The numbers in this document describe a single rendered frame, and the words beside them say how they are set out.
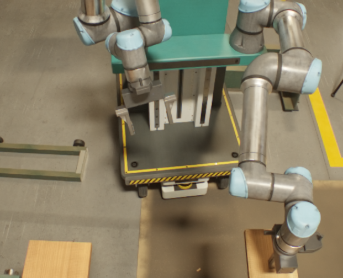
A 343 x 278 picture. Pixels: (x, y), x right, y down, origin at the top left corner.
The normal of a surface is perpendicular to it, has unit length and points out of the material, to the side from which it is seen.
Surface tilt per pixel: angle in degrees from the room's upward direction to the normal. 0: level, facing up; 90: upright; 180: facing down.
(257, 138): 11
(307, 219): 1
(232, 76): 90
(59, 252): 0
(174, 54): 0
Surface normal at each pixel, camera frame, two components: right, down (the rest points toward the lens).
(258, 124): 0.07, -0.49
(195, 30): 0.13, 0.76
